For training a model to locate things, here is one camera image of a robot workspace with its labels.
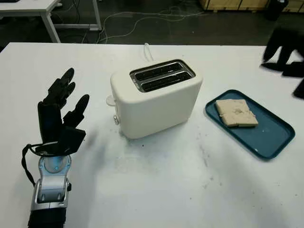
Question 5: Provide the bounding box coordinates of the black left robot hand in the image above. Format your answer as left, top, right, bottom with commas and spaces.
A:
37, 67, 90, 149

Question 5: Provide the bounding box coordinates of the pale bread slice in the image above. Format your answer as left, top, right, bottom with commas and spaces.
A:
215, 99, 259, 128

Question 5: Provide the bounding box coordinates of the white toaster lever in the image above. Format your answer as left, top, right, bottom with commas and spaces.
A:
105, 95, 118, 107

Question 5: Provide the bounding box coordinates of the white two-slot toaster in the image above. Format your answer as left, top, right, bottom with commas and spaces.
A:
110, 58, 204, 139

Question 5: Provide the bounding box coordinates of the blue plastic tray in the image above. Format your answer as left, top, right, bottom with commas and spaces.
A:
205, 89, 296, 159

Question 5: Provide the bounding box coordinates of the white office desk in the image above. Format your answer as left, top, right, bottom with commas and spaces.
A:
0, 0, 103, 43

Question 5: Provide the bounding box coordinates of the wooden crate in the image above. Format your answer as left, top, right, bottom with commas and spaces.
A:
199, 0, 304, 12

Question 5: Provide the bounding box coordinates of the person in black clothes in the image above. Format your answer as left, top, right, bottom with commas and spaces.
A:
260, 23, 304, 98

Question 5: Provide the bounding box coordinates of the black waste bin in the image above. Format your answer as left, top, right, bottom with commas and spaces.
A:
265, 0, 289, 21

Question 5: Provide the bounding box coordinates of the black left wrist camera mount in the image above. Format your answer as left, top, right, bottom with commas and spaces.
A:
57, 125, 86, 155

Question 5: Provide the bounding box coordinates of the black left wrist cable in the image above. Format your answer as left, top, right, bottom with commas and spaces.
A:
21, 143, 63, 185

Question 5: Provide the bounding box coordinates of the black floor cable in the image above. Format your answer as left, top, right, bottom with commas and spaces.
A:
63, 0, 113, 45

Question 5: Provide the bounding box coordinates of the white toaster power cord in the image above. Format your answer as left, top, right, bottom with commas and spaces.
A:
143, 43, 155, 61

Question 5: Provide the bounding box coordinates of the white floor cable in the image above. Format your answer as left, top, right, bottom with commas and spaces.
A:
101, 6, 210, 44

